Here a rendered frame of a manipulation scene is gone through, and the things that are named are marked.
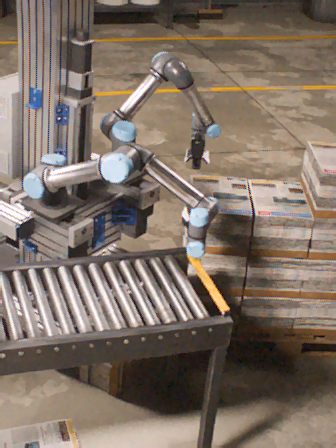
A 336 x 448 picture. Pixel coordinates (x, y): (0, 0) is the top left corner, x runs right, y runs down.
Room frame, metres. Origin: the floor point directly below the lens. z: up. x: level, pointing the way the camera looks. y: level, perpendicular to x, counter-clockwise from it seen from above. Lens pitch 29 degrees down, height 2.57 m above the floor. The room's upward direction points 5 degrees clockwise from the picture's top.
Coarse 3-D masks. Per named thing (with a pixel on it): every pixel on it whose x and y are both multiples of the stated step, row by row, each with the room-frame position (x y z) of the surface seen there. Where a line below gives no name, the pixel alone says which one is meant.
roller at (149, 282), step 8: (136, 264) 2.78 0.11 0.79; (144, 264) 2.76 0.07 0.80; (144, 272) 2.71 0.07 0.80; (144, 280) 2.66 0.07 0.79; (152, 280) 2.65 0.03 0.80; (152, 288) 2.60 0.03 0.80; (152, 296) 2.56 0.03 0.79; (160, 296) 2.55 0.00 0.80; (160, 304) 2.50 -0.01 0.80; (160, 312) 2.46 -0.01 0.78; (168, 312) 2.44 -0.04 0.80; (168, 320) 2.40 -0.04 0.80; (176, 320) 2.40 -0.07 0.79
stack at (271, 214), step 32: (224, 192) 3.41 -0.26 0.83; (256, 192) 3.44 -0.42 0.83; (288, 192) 3.47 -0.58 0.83; (224, 224) 3.20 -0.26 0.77; (256, 224) 3.22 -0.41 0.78; (288, 224) 3.22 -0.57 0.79; (320, 224) 3.23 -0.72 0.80; (224, 256) 3.21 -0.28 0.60; (256, 288) 3.22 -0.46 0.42; (288, 288) 3.23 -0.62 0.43; (320, 288) 3.23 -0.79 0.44; (256, 320) 3.22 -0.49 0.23; (288, 320) 3.23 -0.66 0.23; (320, 320) 3.24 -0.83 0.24; (192, 352) 3.20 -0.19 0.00; (256, 352) 3.22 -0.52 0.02; (288, 352) 3.23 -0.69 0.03; (320, 352) 3.25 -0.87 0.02
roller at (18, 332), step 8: (0, 272) 2.60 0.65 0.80; (0, 280) 2.55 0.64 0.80; (8, 280) 2.56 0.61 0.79; (0, 288) 2.50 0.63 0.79; (8, 288) 2.50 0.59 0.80; (0, 296) 2.46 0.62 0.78; (8, 296) 2.44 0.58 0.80; (8, 304) 2.39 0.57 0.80; (8, 312) 2.34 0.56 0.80; (16, 312) 2.35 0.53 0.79; (8, 320) 2.30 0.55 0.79; (16, 320) 2.30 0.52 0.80; (8, 328) 2.26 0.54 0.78; (16, 328) 2.25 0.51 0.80; (16, 336) 2.20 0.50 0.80
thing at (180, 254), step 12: (132, 252) 2.84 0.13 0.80; (144, 252) 2.85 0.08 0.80; (156, 252) 2.86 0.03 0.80; (168, 252) 2.87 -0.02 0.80; (180, 252) 2.88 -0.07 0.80; (12, 264) 2.66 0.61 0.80; (24, 264) 2.67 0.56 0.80; (36, 264) 2.68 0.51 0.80; (48, 264) 2.69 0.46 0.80; (60, 264) 2.70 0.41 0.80; (72, 264) 2.71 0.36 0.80; (84, 264) 2.73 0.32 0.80; (132, 264) 2.80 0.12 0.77; (180, 264) 2.87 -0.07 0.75; (24, 276) 2.64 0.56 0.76; (72, 276) 2.71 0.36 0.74; (120, 276) 2.78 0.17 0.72; (12, 288) 2.62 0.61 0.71; (60, 288) 2.69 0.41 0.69
